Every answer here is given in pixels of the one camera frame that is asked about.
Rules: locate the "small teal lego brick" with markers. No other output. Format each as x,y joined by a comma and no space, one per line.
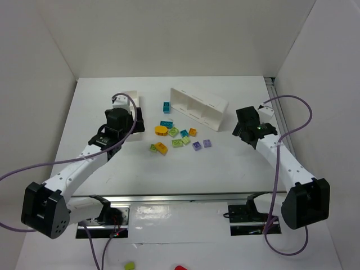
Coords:
184,133

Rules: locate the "aluminium rail front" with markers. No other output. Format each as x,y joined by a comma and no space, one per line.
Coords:
232,198

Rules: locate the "large white three-compartment tray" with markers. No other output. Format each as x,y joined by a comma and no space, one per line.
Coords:
201,106

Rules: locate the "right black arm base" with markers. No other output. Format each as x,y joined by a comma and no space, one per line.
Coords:
244,219

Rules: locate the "red object at bottom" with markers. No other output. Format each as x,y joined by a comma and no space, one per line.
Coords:
180,267

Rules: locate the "aluminium rail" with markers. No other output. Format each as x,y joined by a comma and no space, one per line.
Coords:
278,112
232,198

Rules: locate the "small orange lego brick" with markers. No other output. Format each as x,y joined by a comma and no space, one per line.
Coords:
192,132

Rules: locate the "aluminium rail right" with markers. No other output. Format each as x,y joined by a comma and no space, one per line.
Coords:
278,112

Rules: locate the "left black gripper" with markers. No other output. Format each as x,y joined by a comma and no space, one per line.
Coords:
139,121

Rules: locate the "orange oval lego piece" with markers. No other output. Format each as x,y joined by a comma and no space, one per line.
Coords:
161,130

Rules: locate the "green lego brick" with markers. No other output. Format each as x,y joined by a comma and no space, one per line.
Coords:
176,143
173,132
153,148

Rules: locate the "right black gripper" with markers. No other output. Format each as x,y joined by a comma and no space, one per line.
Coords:
241,130

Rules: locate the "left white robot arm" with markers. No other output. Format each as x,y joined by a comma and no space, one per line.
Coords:
49,208

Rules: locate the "light green small brick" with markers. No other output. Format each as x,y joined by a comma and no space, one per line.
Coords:
186,140

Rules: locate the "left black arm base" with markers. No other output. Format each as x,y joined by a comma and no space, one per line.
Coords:
117,224

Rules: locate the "yellow orange lego brick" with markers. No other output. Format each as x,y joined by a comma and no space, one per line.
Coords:
160,147

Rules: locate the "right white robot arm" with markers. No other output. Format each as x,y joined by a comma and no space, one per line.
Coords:
308,198

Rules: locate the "green lego on foreground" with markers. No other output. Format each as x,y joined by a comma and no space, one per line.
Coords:
129,266

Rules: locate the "small white divided tray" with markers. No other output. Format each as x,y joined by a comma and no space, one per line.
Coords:
129,102

